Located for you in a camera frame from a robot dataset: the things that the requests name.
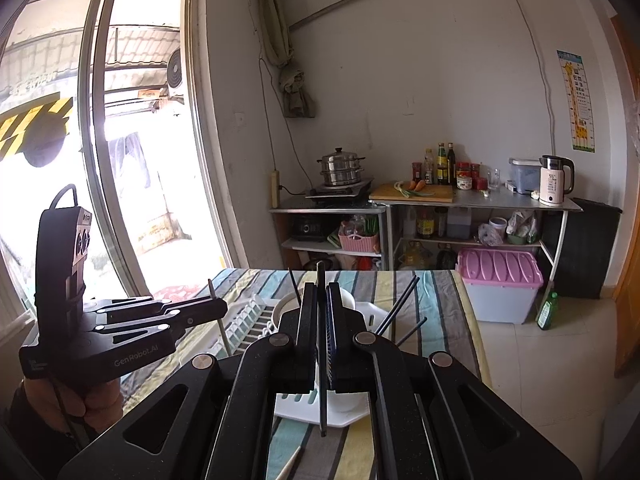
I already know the steel steamer pot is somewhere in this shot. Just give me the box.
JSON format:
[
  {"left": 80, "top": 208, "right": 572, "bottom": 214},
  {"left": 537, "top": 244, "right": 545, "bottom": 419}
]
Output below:
[{"left": 316, "top": 147, "right": 366, "bottom": 188}]

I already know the wooden cutting board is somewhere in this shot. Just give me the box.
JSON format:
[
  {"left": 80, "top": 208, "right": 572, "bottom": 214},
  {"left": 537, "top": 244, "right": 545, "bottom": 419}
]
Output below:
[{"left": 369, "top": 183, "right": 455, "bottom": 203}]

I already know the person's left forearm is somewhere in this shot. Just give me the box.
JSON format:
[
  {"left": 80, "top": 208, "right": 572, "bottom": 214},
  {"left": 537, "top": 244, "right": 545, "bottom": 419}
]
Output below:
[{"left": 0, "top": 390, "right": 96, "bottom": 480}]

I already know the white cup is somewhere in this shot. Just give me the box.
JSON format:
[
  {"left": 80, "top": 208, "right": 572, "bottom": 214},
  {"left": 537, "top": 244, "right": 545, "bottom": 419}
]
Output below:
[{"left": 312, "top": 392, "right": 372, "bottom": 414}]

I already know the yellow black striped sign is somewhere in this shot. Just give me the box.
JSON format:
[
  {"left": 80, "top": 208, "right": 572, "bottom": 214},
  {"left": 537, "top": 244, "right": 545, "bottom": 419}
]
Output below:
[{"left": 0, "top": 95, "right": 75, "bottom": 161}]

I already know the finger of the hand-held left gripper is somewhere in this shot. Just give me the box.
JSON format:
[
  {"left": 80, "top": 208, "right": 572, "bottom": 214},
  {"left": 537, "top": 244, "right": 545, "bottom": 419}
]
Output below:
[
  {"left": 94, "top": 310, "right": 194, "bottom": 344},
  {"left": 82, "top": 295, "right": 229, "bottom": 326}
]

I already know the hanging laundry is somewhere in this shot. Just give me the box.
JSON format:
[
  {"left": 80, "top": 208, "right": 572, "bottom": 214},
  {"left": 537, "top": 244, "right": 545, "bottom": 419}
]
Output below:
[{"left": 115, "top": 132, "right": 151, "bottom": 188}]

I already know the dark-rimmed white bowl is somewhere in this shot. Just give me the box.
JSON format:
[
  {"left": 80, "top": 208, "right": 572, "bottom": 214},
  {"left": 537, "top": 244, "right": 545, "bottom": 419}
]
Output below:
[{"left": 272, "top": 291, "right": 303, "bottom": 336}]

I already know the narrow metal shelf rack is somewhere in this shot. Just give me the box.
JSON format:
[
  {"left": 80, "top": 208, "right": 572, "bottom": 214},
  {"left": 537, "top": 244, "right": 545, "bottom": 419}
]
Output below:
[{"left": 269, "top": 200, "right": 388, "bottom": 273}]

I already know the black kitchen appliance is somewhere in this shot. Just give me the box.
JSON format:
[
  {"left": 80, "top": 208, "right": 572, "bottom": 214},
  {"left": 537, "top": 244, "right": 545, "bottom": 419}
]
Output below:
[{"left": 289, "top": 215, "right": 326, "bottom": 241}]

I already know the white jug dark liquid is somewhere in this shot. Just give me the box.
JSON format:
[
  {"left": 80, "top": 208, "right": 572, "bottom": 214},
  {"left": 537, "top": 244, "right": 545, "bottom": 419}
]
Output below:
[{"left": 446, "top": 207, "right": 472, "bottom": 239}]

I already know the green onion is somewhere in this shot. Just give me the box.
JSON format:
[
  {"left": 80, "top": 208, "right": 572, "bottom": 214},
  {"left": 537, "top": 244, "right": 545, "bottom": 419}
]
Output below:
[{"left": 394, "top": 181, "right": 436, "bottom": 197}]

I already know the white plastic dish rack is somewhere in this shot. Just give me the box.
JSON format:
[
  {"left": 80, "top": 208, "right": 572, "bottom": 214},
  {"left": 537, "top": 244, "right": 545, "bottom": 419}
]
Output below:
[{"left": 222, "top": 294, "right": 401, "bottom": 428}]

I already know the black panel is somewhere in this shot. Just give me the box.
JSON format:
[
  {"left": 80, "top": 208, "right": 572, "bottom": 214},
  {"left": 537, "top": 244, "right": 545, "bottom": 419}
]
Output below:
[{"left": 542, "top": 197, "right": 623, "bottom": 301}]

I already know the white electric kettle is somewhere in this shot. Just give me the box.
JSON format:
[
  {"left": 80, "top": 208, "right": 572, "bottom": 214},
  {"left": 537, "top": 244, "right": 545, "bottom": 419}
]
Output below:
[{"left": 537, "top": 155, "right": 576, "bottom": 207}]

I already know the sliding glass window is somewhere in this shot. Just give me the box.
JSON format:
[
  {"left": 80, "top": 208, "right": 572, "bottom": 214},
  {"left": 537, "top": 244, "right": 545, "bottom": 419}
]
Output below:
[{"left": 0, "top": 0, "right": 236, "bottom": 341}]

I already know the green glass bottle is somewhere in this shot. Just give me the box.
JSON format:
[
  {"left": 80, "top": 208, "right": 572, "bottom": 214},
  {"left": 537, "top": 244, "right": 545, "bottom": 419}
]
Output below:
[{"left": 536, "top": 291, "right": 559, "bottom": 331}]

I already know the outdoor air conditioner unit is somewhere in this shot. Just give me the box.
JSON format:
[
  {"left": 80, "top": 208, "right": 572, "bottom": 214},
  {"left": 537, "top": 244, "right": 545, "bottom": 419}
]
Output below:
[{"left": 166, "top": 49, "right": 183, "bottom": 100}]

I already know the giraffe wall poster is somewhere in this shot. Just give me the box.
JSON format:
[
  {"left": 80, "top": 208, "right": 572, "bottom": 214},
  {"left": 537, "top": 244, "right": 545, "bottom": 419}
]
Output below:
[{"left": 556, "top": 50, "right": 598, "bottom": 153}]

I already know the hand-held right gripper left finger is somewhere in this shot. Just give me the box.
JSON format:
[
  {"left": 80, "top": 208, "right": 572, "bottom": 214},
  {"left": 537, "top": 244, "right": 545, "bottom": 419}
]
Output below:
[{"left": 57, "top": 282, "right": 321, "bottom": 480}]

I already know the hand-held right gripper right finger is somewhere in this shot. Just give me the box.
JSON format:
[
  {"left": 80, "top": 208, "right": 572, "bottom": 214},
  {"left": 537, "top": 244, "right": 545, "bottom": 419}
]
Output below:
[{"left": 325, "top": 282, "right": 583, "bottom": 480}]

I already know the person's left hand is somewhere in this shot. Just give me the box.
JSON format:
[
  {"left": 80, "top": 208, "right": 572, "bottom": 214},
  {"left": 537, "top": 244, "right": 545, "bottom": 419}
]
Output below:
[{"left": 22, "top": 375, "right": 124, "bottom": 436}]

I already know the clear container blue lid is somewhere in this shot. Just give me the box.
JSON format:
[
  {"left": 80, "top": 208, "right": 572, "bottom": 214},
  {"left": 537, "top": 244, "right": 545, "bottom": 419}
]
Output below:
[{"left": 508, "top": 157, "right": 542, "bottom": 195}]

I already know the grey hanging cloth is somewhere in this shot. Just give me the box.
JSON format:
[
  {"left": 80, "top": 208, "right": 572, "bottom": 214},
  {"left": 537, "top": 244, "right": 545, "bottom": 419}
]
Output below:
[{"left": 278, "top": 65, "right": 317, "bottom": 118}]

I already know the pink-lid storage box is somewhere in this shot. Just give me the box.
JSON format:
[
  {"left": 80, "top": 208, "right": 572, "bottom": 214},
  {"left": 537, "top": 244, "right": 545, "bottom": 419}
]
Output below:
[{"left": 456, "top": 249, "right": 544, "bottom": 324}]

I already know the black induction cooker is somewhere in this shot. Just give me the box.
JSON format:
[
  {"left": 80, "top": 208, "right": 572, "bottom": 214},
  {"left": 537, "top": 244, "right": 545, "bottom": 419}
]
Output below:
[{"left": 305, "top": 177, "right": 375, "bottom": 200}]

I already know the wide metal shelf rack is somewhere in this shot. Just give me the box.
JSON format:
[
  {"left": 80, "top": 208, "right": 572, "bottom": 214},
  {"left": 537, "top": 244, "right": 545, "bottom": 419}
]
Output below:
[{"left": 369, "top": 195, "right": 583, "bottom": 301}]

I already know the pink plastic basket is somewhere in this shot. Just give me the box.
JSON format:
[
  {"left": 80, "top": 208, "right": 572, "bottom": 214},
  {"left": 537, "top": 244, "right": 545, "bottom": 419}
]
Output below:
[{"left": 338, "top": 232, "right": 379, "bottom": 253}]

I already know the striped tablecloth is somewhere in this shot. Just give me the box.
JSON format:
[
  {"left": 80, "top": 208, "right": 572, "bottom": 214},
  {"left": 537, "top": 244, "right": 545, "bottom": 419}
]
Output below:
[{"left": 120, "top": 267, "right": 483, "bottom": 480}]

